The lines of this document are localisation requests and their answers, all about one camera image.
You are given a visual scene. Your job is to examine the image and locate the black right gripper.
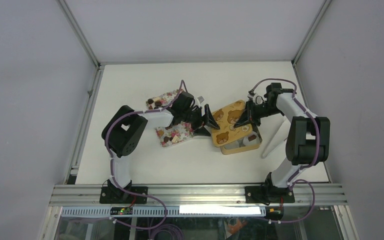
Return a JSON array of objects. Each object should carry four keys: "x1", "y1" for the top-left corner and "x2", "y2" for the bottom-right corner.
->
[{"x1": 234, "y1": 99, "x2": 282, "y2": 129}]

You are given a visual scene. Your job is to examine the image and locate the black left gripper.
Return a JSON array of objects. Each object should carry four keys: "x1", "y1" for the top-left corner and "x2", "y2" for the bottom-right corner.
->
[{"x1": 181, "y1": 104, "x2": 219, "y2": 137}]

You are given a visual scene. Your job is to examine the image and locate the silver square tin lid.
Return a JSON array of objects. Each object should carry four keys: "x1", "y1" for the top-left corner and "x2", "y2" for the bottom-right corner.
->
[{"x1": 211, "y1": 100, "x2": 253, "y2": 147}]

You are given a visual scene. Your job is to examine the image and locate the gold square tin box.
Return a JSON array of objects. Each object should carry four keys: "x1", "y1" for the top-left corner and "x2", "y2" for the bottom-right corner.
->
[{"x1": 220, "y1": 130, "x2": 262, "y2": 155}]

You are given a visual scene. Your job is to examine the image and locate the floral rectangular tray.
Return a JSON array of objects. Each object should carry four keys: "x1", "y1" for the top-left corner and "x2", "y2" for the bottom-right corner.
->
[{"x1": 145, "y1": 89, "x2": 194, "y2": 148}]

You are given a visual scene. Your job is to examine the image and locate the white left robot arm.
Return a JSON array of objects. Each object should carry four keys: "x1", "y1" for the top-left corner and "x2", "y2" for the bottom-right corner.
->
[{"x1": 101, "y1": 91, "x2": 220, "y2": 203}]

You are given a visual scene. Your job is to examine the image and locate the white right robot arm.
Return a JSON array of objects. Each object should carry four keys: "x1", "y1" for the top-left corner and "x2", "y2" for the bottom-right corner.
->
[{"x1": 234, "y1": 80, "x2": 331, "y2": 204}]

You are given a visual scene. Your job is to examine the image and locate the white rectangular chocolate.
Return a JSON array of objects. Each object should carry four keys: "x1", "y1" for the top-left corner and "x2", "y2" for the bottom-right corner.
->
[{"x1": 171, "y1": 135, "x2": 179, "y2": 144}]

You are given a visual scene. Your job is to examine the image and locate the dark hexagon chocolate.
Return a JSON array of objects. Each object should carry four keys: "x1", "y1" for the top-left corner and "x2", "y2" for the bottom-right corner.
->
[{"x1": 163, "y1": 136, "x2": 170, "y2": 143}]

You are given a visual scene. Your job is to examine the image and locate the dark swirl round chocolate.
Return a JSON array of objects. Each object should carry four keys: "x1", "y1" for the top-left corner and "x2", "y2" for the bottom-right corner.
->
[{"x1": 154, "y1": 101, "x2": 162, "y2": 107}]

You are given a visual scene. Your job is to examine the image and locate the white paper cup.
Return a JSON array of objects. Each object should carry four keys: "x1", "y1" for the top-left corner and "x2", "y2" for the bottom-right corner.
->
[{"x1": 242, "y1": 131, "x2": 261, "y2": 147}]

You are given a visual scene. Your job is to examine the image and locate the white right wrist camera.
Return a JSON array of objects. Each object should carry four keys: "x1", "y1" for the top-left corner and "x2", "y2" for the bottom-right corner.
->
[{"x1": 247, "y1": 89, "x2": 256, "y2": 101}]

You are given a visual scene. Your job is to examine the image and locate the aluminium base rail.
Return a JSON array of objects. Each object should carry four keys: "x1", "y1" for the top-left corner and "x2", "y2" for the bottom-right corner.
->
[{"x1": 49, "y1": 183, "x2": 349, "y2": 207}]

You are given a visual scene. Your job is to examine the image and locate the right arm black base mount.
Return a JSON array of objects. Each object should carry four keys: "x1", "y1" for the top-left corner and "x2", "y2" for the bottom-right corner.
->
[{"x1": 244, "y1": 172, "x2": 295, "y2": 206}]

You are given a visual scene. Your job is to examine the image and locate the white slotted cable duct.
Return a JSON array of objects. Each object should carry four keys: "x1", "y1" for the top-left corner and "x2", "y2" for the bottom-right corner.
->
[{"x1": 61, "y1": 204, "x2": 266, "y2": 218}]

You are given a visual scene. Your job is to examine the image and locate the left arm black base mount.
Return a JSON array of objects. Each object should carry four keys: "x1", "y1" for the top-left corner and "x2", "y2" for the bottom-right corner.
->
[{"x1": 99, "y1": 179, "x2": 149, "y2": 204}]

